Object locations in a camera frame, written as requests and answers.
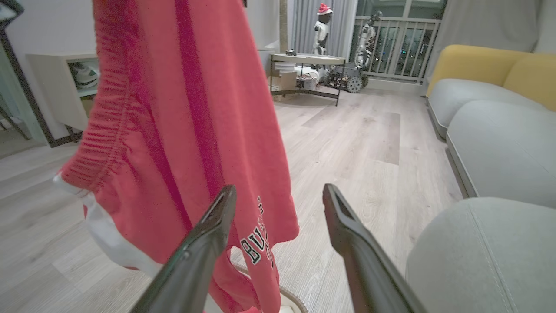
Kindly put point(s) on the grey fabric sofa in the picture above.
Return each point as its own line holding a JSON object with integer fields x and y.
{"x": 491, "y": 261}

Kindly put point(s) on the white shelf cabinet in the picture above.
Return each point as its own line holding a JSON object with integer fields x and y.
{"x": 52, "y": 87}

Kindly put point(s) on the yellow sofa backrest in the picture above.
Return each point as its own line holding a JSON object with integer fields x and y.
{"x": 478, "y": 61}

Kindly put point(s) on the cardboard box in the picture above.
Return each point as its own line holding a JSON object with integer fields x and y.
{"x": 283, "y": 81}

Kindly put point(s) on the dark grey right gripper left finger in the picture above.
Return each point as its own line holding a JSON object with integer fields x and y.
{"x": 195, "y": 261}

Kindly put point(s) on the white balcony railing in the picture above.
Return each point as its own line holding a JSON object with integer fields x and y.
{"x": 404, "y": 48}

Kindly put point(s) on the red shorts with white trim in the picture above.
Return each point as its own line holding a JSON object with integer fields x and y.
{"x": 173, "y": 108}

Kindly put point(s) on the black metal frame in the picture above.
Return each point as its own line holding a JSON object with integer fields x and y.
{"x": 26, "y": 91}

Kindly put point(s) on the wheeled white robot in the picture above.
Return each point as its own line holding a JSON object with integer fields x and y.
{"x": 364, "y": 48}

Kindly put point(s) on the grey pleated curtain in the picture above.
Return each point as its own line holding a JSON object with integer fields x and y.
{"x": 304, "y": 26}

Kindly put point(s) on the round side table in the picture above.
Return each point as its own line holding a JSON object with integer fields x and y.
{"x": 308, "y": 58}

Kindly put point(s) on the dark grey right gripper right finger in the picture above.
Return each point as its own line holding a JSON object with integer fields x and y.
{"x": 365, "y": 269}

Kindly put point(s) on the grey sofa seat cushion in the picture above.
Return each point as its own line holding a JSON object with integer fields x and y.
{"x": 460, "y": 98}
{"x": 504, "y": 148}

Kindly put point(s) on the white shoe in shelf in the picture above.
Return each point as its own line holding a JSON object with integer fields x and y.
{"x": 84, "y": 76}

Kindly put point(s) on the grey fabric drape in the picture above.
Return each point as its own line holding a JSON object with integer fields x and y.
{"x": 486, "y": 21}

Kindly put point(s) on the humanoid robot with red hat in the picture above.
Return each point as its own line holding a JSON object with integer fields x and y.
{"x": 322, "y": 30}

